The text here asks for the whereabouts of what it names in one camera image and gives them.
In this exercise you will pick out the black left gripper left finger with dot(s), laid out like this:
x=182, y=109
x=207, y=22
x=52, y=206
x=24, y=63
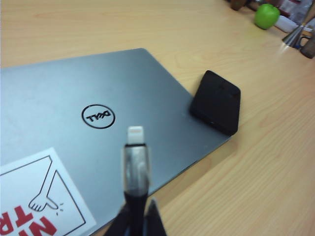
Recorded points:
x=120, y=225

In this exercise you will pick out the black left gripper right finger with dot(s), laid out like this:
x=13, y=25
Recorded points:
x=156, y=221

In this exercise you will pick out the black smartphone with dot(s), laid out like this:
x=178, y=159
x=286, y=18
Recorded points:
x=216, y=103

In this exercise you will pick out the silver Dell laptop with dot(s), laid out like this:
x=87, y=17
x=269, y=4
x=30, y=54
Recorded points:
x=61, y=93

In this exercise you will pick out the metal cone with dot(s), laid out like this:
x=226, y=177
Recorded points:
x=294, y=37

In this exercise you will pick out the brown mug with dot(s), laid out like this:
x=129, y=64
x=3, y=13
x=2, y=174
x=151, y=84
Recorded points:
x=308, y=48

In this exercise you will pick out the dark brown object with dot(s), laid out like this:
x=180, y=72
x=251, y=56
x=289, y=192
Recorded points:
x=237, y=4

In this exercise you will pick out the green apple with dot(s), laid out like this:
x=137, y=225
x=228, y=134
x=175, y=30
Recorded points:
x=267, y=16

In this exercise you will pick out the white plastic object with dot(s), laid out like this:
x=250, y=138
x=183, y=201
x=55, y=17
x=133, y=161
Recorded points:
x=285, y=24

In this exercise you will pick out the red white packet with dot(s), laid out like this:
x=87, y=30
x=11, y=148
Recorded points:
x=295, y=9

